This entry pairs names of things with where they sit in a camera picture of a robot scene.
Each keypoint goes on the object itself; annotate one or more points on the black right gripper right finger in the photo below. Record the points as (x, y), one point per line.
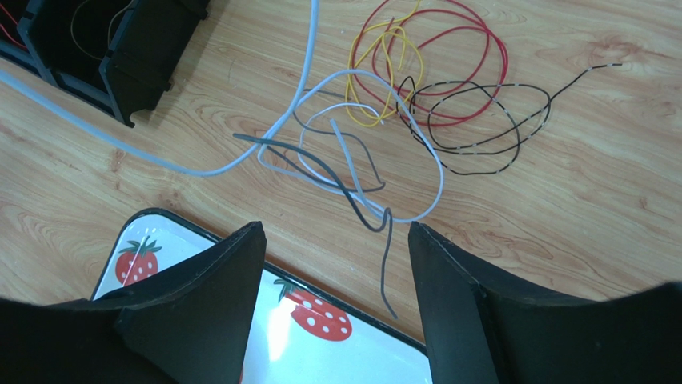
(483, 324)

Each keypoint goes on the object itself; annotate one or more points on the black compartment storage bin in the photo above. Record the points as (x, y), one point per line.
(118, 56)

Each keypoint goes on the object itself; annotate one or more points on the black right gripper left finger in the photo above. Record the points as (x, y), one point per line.
(187, 324)

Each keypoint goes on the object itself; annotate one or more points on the strawberry print white tray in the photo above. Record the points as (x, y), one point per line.
(299, 333)

